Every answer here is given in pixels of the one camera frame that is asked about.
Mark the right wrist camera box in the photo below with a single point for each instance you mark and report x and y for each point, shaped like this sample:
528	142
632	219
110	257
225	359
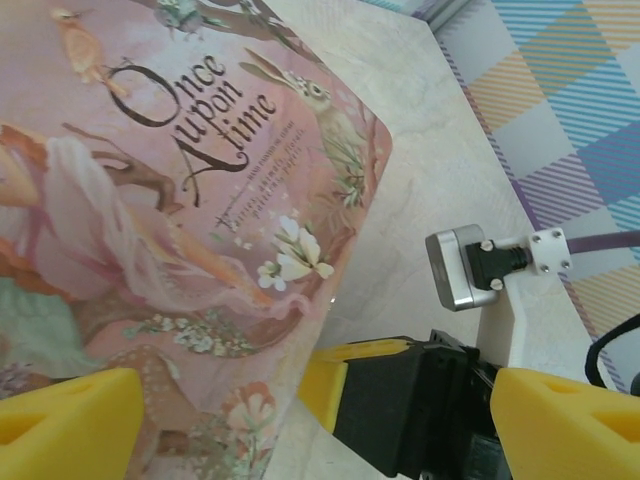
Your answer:
460	270

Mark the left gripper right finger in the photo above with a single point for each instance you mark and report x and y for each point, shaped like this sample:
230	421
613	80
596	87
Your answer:
570	435

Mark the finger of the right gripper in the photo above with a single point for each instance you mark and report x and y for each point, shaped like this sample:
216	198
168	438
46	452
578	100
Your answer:
390	344
395	410

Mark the pink illustrated tin box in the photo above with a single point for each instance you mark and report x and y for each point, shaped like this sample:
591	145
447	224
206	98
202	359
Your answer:
200	200

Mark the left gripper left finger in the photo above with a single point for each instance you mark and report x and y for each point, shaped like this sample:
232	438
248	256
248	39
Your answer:
70	430

